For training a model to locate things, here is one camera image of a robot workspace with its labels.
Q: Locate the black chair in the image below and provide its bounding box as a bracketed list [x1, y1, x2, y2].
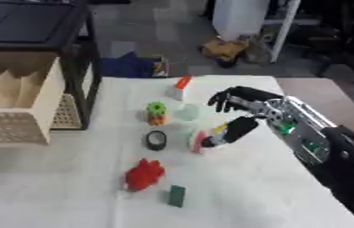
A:
[300, 17, 354, 86]

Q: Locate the white cabinet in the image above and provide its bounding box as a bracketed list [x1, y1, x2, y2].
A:
[211, 0, 303, 64]

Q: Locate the black tape roll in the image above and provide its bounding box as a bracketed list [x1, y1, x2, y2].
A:
[142, 129, 170, 151]

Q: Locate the white block with orange top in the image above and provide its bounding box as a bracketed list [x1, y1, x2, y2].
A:
[165, 75, 195, 102]

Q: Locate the red spiky toy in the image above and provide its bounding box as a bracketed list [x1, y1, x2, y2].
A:
[122, 158, 168, 192]

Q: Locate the white pink and green disc toy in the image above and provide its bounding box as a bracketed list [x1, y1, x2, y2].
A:
[186, 129, 212, 155]

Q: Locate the dark green rectangular block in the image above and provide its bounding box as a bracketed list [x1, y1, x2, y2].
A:
[165, 184, 189, 208]

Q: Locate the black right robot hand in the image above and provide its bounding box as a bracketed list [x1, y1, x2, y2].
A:
[200, 85, 286, 149]

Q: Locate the blue bag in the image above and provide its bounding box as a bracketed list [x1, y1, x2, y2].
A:
[101, 51, 171, 79]

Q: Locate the pale translucent cup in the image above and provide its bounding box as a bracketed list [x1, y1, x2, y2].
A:
[175, 102, 202, 122]

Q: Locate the pale compartment drawer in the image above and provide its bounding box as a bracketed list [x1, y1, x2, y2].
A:
[0, 57, 84, 148]

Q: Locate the green and orange gear toy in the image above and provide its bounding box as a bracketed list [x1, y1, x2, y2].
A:
[144, 101, 168, 126]

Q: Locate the tan bag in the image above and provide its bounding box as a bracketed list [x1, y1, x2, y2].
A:
[200, 36, 255, 69]

